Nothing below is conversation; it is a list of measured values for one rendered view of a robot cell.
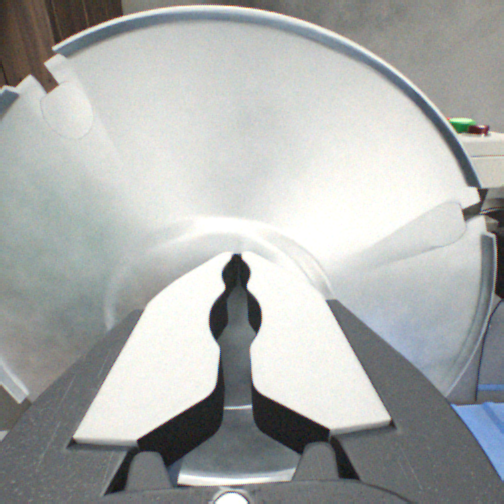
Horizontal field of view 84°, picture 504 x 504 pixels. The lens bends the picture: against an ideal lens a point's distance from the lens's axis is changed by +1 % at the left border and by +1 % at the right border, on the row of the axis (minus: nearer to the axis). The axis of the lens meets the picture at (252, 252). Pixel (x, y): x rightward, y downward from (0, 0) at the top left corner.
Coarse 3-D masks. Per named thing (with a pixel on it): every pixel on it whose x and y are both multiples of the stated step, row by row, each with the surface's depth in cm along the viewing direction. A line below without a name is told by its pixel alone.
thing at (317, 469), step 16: (304, 448) 5; (320, 448) 5; (144, 464) 5; (160, 464) 5; (304, 464) 5; (320, 464) 5; (336, 464) 5; (128, 480) 5; (144, 480) 5; (160, 480) 5; (304, 480) 4; (320, 480) 4; (336, 480) 4; (352, 480) 4; (112, 496) 4; (128, 496) 4; (144, 496) 4; (160, 496) 4; (176, 496) 4; (192, 496) 4; (208, 496) 4; (224, 496) 4; (240, 496) 4; (256, 496) 4; (272, 496) 4; (288, 496) 4; (304, 496) 4; (320, 496) 4; (336, 496) 4; (352, 496) 4; (368, 496) 4; (384, 496) 4; (400, 496) 4
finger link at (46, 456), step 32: (128, 320) 8; (96, 352) 7; (64, 384) 6; (96, 384) 6; (32, 416) 6; (64, 416) 6; (0, 448) 5; (32, 448) 5; (64, 448) 5; (96, 448) 5; (128, 448) 5; (0, 480) 5; (32, 480) 5; (64, 480) 5; (96, 480) 5
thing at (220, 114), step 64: (64, 64) 11; (128, 64) 11; (192, 64) 11; (256, 64) 11; (320, 64) 11; (384, 64) 11; (0, 128) 12; (128, 128) 12; (192, 128) 12; (256, 128) 12; (320, 128) 12; (384, 128) 12; (448, 128) 12; (0, 192) 13; (64, 192) 13; (128, 192) 13; (192, 192) 13; (256, 192) 13; (320, 192) 13; (384, 192) 13; (448, 192) 13; (0, 256) 15; (64, 256) 15; (128, 256) 14; (192, 256) 14; (320, 256) 14; (384, 256) 14; (448, 256) 14; (0, 320) 16; (64, 320) 16; (384, 320) 16; (448, 320) 16; (448, 384) 17; (256, 448) 20
